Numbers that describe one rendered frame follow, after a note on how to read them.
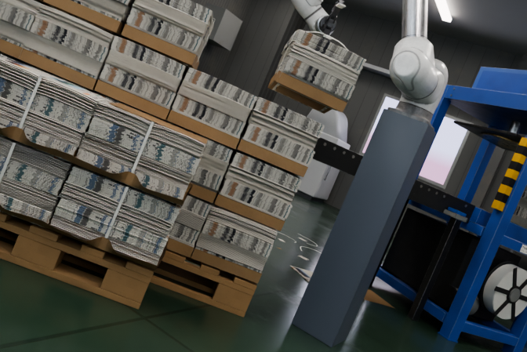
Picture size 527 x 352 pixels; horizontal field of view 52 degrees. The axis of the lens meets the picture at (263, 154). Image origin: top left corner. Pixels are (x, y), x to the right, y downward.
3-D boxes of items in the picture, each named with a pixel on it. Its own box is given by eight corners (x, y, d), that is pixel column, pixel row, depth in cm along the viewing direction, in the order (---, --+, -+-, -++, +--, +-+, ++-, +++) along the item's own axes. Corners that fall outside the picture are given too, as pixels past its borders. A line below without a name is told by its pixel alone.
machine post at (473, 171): (421, 296, 422) (501, 114, 416) (414, 292, 430) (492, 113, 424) (429, 299, 426) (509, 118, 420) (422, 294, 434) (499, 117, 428)
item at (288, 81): (343, 112, 212) (347, 102, 211) (277, 81, 208) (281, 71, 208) (336, 108, 227) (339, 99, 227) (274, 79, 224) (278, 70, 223)
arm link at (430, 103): (437, 118, 234) (458, 71, 233) (427, 108, 218) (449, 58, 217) (403, 107, 242) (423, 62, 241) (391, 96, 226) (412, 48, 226)
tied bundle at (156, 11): (191, 67, 203) (215, 10, 203) (118, 35, 200) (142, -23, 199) (195, 74, 241) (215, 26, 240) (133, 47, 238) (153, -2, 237)
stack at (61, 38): (245, 318, 213) (328, 125, 210) (-45, 209, 200) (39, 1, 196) (240, 286, 252) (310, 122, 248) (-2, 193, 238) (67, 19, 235)
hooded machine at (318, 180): (327, 205, 900) (364, 120, 894) (313, 201, 841) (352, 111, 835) (288, 186, 936) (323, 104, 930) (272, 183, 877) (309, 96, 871)
